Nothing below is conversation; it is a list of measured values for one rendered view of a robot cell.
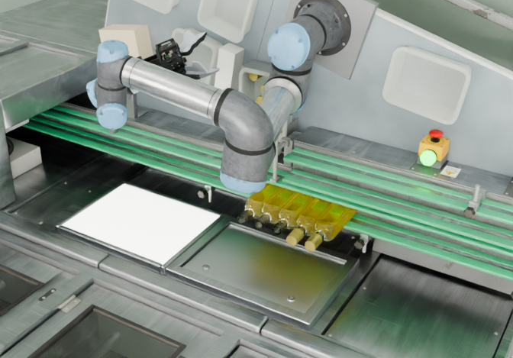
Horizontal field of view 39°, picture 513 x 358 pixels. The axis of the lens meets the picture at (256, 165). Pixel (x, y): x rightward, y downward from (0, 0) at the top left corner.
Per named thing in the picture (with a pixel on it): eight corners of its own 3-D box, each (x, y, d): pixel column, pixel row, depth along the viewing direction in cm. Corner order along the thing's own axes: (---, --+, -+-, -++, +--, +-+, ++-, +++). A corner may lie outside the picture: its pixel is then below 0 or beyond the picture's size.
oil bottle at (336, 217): (341, 206, 224) (311, 240, 208) (343, 190, 221) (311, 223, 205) (358, 211, 222) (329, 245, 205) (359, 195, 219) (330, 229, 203)
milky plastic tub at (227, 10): (210, 16, 237) (195, 23, 231) (225, -49, 224) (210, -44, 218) (254, 38, 232) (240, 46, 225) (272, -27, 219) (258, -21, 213)
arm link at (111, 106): (96, 95, 178) (95, 72, 187) (96, 132, 185) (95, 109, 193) (129, 95, 180) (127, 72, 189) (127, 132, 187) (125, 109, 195)
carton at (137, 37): (112, 24, 258) (98, 30, 253) (147, 24, 250) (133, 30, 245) (119, 56, 263) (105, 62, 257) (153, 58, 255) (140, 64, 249)
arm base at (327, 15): (308, -10, 212) (291, 0, 204) (352, 14, 208) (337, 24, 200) (293, 34, 221) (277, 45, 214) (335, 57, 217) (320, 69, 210)
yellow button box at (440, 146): (424, 153, 217) (416, 163, 211) (427, 130, 213) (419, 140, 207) (447, 159, 214) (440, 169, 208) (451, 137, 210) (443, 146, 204)
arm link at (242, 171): (317, 57, 210) (266, 156, 167) (308, 101, 219) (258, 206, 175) (277, 47, 212) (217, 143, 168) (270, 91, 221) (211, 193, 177)
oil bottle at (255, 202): (275, 187, 234) (241, 217, 218) (276, 172, 231) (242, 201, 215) (291, 191, 232) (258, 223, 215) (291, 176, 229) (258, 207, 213)
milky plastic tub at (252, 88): (251, 121, 244) (237, 131, 238) (252, 59, 233) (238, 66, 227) (297, 133, 237) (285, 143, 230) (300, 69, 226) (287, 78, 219)
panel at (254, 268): (124, 187, 256) (55, 233, 230) (123, 179, 255) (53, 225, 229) (359, 266, 217) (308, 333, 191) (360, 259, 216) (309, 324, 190)
